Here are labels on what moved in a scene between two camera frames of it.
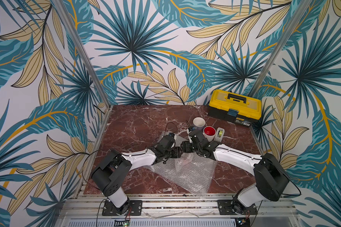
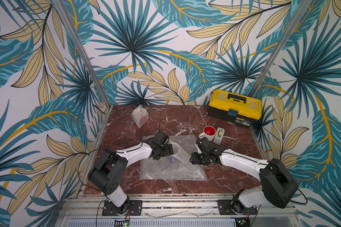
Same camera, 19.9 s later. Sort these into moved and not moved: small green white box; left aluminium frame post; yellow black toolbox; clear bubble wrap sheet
Moved: clear bubble wrap sheet
Not moved: small green white box; left aluminium frame post; yellow black toolbox
